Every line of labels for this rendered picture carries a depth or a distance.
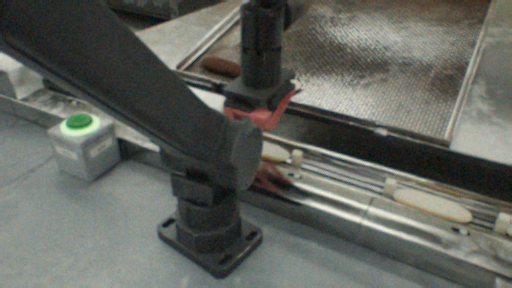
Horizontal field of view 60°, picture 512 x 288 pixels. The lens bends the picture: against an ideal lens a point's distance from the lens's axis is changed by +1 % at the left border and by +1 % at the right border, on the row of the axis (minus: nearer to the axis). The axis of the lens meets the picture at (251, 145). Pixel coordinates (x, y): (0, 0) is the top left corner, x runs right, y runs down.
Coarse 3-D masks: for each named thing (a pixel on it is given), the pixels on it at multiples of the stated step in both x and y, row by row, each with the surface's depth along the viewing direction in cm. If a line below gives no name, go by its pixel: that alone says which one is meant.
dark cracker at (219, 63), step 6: (204, 60) 85; (210, 60) 85; (216, 60) 84; (222, 60) 84; (204, 66) 85; (210, 66) 84; (216, 66) 83; (222, 66) 83; (228, 66) 82; (234, 66) 82; (240, 66) 83; (222, 72) 82; (228, 72) 82; (234, 72) 81; (240, 72) 82
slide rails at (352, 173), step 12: (72, 96) 85; (276, 144) 71; (312, 156) 69; (300, 168) 66; (324, 168) 66; (336, 168) 66; (348, 168) 66; (336, 180) 64; (360, 180) 64; (372, 180) 64; (384, 180) 64; (372, 192) 62; (468, 204) 60; (480, 216) 58; (492, 216) 58; (480, 228) 56
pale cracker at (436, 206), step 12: (396, 192) 61; (408, 192) 60; (420, 192) 60; (408, 204) 59; (420, 204) 58; (432, 204) 58; (444, 204) 58; (456, 204) 58; (444, 216) 57; (456, 216) 57; (468, 216) 57
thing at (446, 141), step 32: (352, 0) 100; (384, 0) 99; (448, 0) 96; (480, 0) 95; (224, 32) 94; (288, 32) 92; (320, 32) 91; (352, 32) 90; (448, 32) 87; (480, 32) 85; (192, 64) 86; (288, 64) 84; (384, 64) 81; (416, 64) 80; (320, 96) 75; (416, 96) 73; (448, 96) 73; (416, 128) 68; (448, 128) 67
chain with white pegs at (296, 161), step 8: (56, 88) 89; (296, 152) 66; (296, 160) 66; (304, 168) 68; (328, 176) 66; (352, 184) 65; (392, 184) 60; (376, 192) 63; (384, 192) 61; (392, 192) 61; (504, 216) 55; (496, 224) 55; (504, 224) 55; (504, 232) 55
